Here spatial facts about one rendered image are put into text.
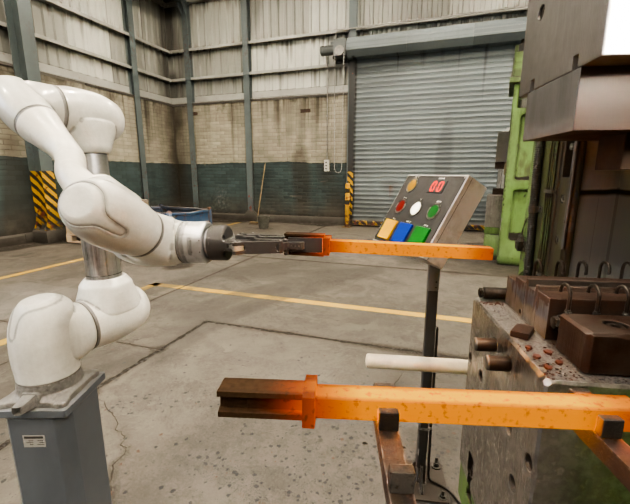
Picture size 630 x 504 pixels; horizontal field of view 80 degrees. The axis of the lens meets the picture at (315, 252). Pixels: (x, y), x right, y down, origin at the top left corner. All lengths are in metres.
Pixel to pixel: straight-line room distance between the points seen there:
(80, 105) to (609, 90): 1.19
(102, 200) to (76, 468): 0.89
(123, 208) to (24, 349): 0.64
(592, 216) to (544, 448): 0.56
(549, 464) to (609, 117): 0.54
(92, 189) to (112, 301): 0.66
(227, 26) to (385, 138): 4.82
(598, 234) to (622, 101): 0.39
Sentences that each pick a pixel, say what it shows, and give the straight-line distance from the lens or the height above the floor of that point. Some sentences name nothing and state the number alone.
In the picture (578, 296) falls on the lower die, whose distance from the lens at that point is 0.81.
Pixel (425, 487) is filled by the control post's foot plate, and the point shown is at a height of 0.01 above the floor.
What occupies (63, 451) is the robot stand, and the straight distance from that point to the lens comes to 1.34.
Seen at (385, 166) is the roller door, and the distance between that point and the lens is 8.74.
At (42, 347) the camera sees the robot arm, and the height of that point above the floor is 0.76.
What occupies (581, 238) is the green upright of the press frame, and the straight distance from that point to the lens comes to 1.07.
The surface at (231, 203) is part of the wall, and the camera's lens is 10.20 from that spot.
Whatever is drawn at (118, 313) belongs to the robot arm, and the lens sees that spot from 1.32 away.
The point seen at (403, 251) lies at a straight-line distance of 0.75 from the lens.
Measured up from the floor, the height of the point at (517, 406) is 0.98.
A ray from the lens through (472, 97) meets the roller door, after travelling 8.78.
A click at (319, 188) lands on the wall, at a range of 9.15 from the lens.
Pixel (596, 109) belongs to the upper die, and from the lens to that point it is 0.76.
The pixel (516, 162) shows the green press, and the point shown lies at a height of 1.34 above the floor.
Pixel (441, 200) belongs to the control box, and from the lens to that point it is 1.23.
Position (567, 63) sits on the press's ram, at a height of 1.38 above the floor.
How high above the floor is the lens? 1.20
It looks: 12 degrees down
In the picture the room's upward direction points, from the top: straight up
